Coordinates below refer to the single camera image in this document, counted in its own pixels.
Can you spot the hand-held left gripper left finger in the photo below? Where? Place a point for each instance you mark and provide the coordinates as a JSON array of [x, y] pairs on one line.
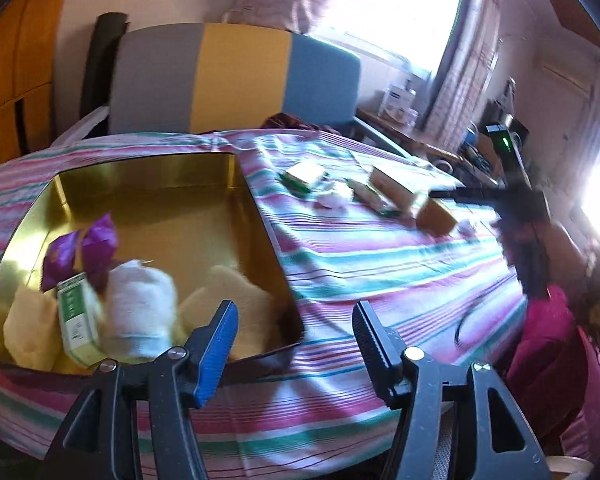
[[215, 355]]

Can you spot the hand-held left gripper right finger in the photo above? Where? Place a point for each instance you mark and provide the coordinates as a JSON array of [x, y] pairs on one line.
[[375, 355]]

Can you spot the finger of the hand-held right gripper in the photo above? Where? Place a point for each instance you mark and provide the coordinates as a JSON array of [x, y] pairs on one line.
[[460, 195]]

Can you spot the brown cube box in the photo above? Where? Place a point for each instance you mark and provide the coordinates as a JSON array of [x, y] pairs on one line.
[[435, 217]]

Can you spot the yellow sponge block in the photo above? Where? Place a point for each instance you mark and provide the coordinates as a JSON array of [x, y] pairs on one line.
[[30, 327], [230, 297]]

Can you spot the white towel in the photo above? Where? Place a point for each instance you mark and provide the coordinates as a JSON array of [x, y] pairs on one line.
[[137, 310]]

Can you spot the small green white carton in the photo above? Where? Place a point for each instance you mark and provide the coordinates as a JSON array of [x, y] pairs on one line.
[[77, 320]]

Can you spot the purple snack packet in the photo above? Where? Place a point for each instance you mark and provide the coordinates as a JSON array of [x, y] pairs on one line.
[[100, 245], [62, 260]]

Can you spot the gold metal tin box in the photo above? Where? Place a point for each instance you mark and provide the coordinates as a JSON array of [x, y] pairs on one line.
[[155, 200]]

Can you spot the person's right forearm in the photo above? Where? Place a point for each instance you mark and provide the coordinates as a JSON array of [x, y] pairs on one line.
[[572, 250]]

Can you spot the small white plastic wrap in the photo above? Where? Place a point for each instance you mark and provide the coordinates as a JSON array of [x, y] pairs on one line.
[[465, 228]]

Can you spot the wooden side desk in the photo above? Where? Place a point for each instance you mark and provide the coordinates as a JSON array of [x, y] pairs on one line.
[[420, 142]]

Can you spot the cream orange carton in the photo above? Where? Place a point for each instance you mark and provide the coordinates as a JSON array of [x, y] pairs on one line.
[[392, 185]]

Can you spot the striped tablecloth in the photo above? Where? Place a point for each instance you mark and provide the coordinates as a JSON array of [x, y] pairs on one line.
[[380, 270]]

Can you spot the green white snack bar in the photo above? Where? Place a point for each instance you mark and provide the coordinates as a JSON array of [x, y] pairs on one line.
[[372, 199]]

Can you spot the pink clothing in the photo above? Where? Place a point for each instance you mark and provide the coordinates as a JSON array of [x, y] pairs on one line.
[[545, 345]]

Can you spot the white product box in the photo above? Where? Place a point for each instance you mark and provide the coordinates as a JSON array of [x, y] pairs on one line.
[[397, 102]]

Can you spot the white crumpled wrapper ball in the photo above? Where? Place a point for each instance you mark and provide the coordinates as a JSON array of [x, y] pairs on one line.
[[336, 197]]

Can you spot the cream green-edged packet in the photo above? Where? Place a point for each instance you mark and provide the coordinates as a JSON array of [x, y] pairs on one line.
[[305, 174]]

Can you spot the dark red cloth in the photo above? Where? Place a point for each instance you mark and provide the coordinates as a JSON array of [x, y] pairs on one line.
[[290, 122]]

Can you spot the bright window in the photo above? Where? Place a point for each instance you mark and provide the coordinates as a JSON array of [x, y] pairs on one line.
[[395, 5]]

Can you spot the grey yellow blue chair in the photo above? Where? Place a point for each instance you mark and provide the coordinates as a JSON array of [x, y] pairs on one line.
[[155, 75]]

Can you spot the wooden wardrobe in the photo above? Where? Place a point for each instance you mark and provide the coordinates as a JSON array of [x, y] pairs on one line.
[[20, 60]]

